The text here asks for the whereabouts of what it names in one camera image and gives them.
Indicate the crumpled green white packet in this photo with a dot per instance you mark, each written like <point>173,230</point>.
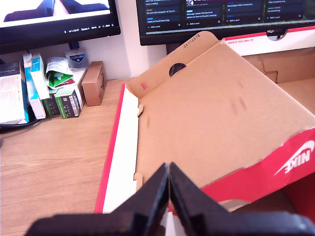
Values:
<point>57,71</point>

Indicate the small brown cardboard box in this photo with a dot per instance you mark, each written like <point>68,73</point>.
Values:
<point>92,86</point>

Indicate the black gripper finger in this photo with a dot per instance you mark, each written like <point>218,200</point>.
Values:
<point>147,204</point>
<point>194,209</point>

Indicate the plain white carton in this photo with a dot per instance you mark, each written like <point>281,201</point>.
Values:
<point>80,78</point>

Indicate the clear hand gel bottle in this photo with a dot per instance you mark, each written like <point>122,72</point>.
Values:
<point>76,59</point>

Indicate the wide black Huawei monitor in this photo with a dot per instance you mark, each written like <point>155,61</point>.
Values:
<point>221,14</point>

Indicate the dark green box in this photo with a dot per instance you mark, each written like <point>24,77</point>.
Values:
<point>49,105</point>

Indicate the green black barcode box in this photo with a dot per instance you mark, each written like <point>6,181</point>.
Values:
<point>69,103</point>

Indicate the white and blue carton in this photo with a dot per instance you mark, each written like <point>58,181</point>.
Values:
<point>35,108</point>

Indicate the white box with blue side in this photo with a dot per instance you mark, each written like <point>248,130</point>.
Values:
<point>9,98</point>

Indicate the white and teal carton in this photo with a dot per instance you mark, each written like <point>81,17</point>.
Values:
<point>40,76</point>

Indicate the small black computer monitor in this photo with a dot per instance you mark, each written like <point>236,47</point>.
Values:
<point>61,27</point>

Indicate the red Nike shoebox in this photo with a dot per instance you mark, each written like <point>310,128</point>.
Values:
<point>209,110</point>

